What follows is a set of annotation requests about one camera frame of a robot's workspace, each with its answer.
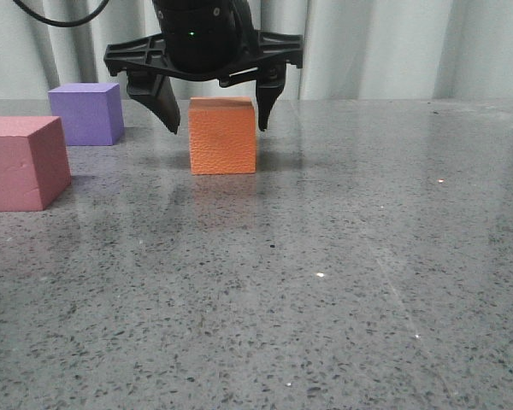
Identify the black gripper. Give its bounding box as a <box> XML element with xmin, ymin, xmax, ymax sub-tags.
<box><xmin>104</xmin><ymin>1</ymin><xmax>304</xmax><ymax>134</ymax></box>

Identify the orange foam cube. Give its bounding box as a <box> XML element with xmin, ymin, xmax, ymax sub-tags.
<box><xmin>188</xmin><ymin>97</ymin><xmax>257</xmax><ymax>175</ymax></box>

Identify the purple foam cube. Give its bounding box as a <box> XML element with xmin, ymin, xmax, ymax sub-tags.
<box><xmin>48</xmin><ymin>83</ymin><xmax>124</xmax><ymax>146</ymax></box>

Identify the grey-green curtain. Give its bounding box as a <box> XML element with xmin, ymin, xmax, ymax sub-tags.
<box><xmin>0</xmin><ymin>1</ymin><xmax>513</xmax><ymax>100</ymax></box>

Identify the red foam cube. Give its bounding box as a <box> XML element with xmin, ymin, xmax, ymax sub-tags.
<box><xmin>0</xmin><ymin>116</ymin><xmax>71</xmax><ymax>212</ymax></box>

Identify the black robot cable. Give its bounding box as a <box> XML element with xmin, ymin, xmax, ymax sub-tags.
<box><xmin>11</xmin><ymin>0</ymin><xmax>111</xmax><ymax>27</ymax></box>

